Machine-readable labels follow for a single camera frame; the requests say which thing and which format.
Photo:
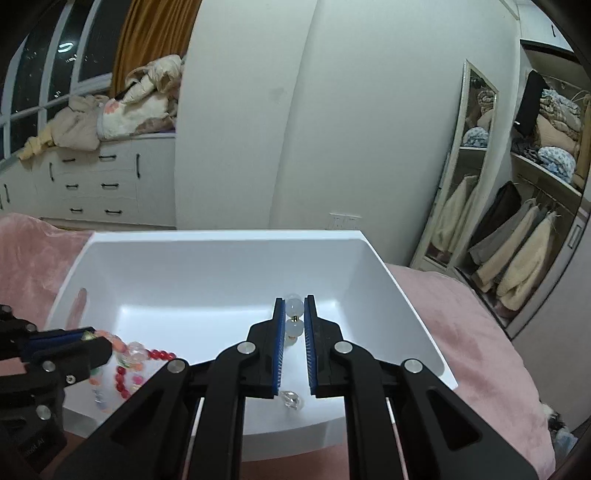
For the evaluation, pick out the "pink fleece blanket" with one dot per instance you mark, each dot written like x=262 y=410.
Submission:
x=466 y=332

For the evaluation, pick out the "clutter on floor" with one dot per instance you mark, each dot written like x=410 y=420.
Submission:
x=558 y=429

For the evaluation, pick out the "stack of folded clothes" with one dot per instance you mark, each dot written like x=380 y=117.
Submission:
x=558 y=134

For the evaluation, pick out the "beige jacket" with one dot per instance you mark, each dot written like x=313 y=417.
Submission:
x=74 y=127

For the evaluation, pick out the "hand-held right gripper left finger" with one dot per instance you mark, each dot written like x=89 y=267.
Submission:
x=278 y=347

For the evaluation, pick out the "white plastic box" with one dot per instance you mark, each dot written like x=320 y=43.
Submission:
x=207 y=277

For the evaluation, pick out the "cream fleece hanging coat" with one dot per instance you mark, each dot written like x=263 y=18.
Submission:
x=531 y=263

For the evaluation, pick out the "white wall socket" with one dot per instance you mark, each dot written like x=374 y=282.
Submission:
x=344 y=221

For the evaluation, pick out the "dark hanging coat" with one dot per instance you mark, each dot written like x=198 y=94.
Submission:
x=503 y=205

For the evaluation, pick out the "cream puffer jacket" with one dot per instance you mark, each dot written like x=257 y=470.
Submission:
x=154 y=76

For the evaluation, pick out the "white drawer cabinet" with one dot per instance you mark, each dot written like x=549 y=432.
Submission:
x=115 y=166

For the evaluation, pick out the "standing floor mirror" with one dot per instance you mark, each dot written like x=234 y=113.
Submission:
x=466 y=184

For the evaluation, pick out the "white framed window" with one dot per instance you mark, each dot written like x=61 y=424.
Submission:
x=60 y=60

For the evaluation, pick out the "orange curtain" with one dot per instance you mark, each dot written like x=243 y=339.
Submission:
x=152 y=37

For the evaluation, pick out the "floral quilt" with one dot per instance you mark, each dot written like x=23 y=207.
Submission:
x=131 y=117

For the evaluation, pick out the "open wardrobe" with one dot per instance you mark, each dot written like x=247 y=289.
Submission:
x=561 y=258

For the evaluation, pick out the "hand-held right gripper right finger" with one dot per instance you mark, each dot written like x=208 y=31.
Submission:
x=310 y=347

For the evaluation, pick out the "black hanging garment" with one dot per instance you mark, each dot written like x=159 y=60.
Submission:
x=532 y=104

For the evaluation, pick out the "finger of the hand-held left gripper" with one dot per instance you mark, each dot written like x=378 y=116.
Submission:
x=60 y=335
x=78 y=357

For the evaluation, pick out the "grey hanging coat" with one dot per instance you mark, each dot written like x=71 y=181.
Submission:
x=517 y=235

